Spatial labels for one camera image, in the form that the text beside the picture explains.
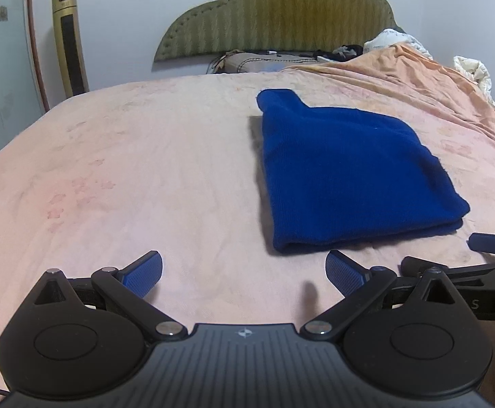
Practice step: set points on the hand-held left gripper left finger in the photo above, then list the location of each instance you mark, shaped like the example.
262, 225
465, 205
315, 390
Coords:
142, 273

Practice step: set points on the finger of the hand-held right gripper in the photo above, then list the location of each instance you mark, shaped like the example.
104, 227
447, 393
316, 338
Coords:
417, 265
491, 243

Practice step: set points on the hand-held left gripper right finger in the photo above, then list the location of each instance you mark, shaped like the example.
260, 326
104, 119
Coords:
345, 272

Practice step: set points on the blue beaded sweater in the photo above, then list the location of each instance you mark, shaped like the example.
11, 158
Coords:
340, 170

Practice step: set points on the pink blanket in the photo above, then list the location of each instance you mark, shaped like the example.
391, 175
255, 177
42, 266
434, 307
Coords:
145, 157

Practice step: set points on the white crumpled cloth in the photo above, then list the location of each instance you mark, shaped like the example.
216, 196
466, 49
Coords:
476, 74

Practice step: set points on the dark cloth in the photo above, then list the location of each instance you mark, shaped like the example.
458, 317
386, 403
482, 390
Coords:
347, 52

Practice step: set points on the white duvet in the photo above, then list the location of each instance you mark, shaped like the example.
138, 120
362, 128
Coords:
394, 40

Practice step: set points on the gold tower fan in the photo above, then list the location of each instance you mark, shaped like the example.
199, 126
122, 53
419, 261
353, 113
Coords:
71, 42

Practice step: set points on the flower-print wardrobe sliding door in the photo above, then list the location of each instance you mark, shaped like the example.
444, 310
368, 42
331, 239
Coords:
1, 72

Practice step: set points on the olive padded headboard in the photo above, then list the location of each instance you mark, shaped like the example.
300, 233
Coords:
281, 12

